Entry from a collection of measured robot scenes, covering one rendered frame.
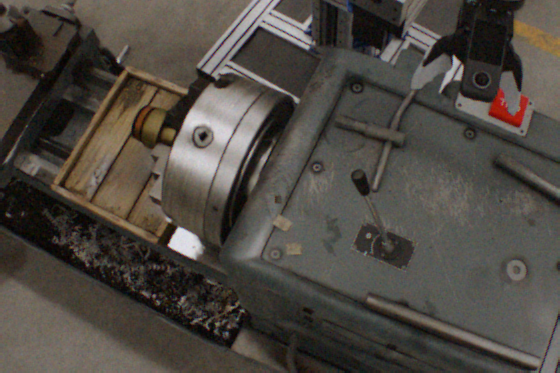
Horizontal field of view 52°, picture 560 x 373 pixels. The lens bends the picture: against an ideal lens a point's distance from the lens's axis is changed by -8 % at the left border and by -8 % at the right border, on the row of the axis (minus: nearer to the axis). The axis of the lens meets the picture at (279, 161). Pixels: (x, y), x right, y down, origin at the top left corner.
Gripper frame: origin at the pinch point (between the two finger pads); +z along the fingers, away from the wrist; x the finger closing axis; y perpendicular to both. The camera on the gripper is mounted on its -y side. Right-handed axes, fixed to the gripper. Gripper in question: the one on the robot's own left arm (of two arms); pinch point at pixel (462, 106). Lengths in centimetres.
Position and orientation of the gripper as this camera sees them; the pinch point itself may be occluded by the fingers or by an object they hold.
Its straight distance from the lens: 88.7
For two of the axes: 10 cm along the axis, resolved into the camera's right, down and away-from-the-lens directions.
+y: 2.8, -7.6, 5.8
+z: -0.2, 6.0, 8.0
